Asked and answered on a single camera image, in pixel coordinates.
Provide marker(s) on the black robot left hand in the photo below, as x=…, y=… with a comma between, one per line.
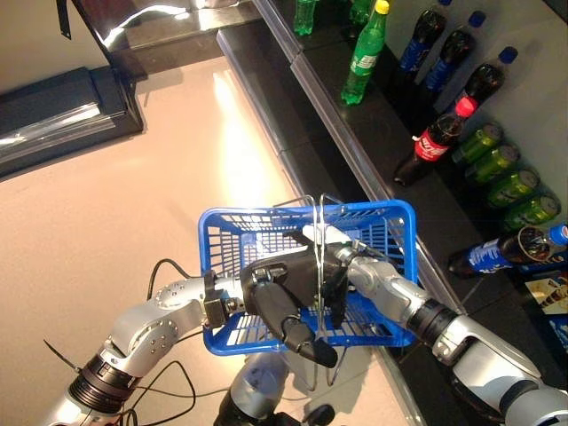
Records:
x=284, y=284

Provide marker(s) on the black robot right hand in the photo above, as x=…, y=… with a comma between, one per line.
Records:
x=335, y=266

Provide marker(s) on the blue plastic shopping basket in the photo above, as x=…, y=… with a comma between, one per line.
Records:
x=222, y=248

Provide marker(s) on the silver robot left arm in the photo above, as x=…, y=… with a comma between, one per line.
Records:
x=146, y=328

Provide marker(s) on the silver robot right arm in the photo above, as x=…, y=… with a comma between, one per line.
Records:
x=390, y=288

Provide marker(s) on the silver robot left leg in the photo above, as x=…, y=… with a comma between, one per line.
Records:
x=253, y=390

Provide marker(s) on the black robot right foot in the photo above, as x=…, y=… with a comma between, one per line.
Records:
x=319, y=415

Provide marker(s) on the red label cola bottle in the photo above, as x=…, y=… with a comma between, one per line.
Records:
x=432, y=146

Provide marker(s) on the black shelf board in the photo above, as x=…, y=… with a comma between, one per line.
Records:
x=377, y=111
x=275, y=89

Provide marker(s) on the green soda bottle yellow cap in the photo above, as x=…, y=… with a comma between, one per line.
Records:
x=305, y=18
x=359, y=11
x=364, y=62

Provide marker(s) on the slim blue biscuit box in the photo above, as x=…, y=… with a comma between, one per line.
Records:
x=546, y=267

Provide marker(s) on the ice cream cone box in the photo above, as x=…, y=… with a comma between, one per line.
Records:
x=548, y=295

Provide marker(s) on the black display counter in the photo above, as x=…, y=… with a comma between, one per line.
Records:
x=66, y=97

